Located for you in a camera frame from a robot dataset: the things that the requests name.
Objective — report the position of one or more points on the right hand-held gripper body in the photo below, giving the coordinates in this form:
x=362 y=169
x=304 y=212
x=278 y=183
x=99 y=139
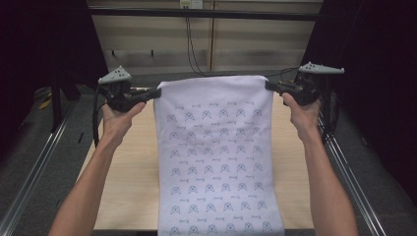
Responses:
x=303 y=90

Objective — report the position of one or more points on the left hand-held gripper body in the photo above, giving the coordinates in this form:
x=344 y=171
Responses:
x=119 y=95

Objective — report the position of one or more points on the white printed cloth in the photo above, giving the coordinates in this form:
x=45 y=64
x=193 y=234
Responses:
x=216 y=131

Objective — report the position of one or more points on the person's right hand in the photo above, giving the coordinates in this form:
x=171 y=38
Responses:
x=303 y=119

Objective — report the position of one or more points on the person's left hand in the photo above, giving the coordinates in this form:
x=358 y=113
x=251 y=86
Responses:
x=118 y=124

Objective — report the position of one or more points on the black stand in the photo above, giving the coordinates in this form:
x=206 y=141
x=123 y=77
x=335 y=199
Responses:
x=56 y=105

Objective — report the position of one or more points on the black curtain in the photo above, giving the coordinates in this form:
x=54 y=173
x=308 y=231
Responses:
x=377 y=98
x=42 y=42

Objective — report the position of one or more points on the yellow tool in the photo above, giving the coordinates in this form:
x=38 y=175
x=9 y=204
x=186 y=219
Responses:
x=45 y=104

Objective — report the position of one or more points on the black horizontal bar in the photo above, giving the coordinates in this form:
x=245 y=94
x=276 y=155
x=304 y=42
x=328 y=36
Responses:
x=203 y=13

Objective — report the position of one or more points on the white wall socket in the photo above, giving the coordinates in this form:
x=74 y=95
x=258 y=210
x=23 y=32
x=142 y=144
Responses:
x=191 y=4

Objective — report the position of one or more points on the metal floor rail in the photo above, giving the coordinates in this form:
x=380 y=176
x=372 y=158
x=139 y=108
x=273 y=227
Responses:
x=350 y=183
x=29 y=183

